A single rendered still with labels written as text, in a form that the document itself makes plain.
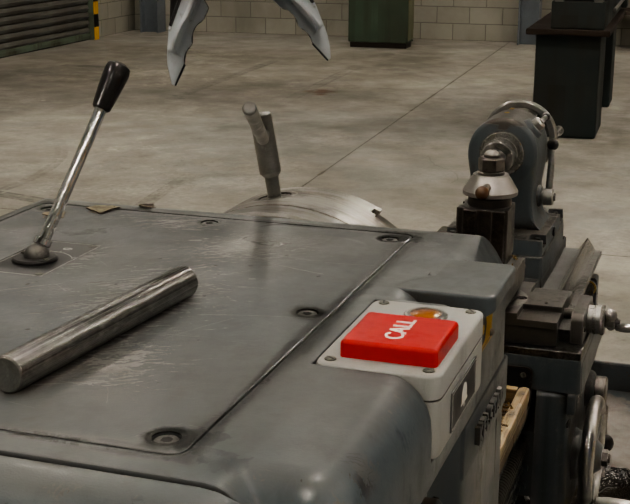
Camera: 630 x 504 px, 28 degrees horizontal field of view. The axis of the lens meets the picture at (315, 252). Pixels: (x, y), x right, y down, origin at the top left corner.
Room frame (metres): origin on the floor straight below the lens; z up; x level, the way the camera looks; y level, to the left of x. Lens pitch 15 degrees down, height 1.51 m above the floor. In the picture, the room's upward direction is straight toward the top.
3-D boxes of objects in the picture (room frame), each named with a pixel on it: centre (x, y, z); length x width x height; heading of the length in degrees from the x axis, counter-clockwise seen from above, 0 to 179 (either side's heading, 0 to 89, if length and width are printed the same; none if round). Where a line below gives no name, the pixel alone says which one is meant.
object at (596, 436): (1.76, -0.40, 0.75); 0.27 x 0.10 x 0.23; 161
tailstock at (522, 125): (2.36, -0.37, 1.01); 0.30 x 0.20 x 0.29; 161
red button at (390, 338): (0.73, -0.05, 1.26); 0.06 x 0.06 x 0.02; 71
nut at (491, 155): (1.77, -0.25, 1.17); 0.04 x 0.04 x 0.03
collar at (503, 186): (1.77, -0.25, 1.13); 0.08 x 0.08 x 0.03
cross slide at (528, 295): (1.79, -0.19, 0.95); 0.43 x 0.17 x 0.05; 71
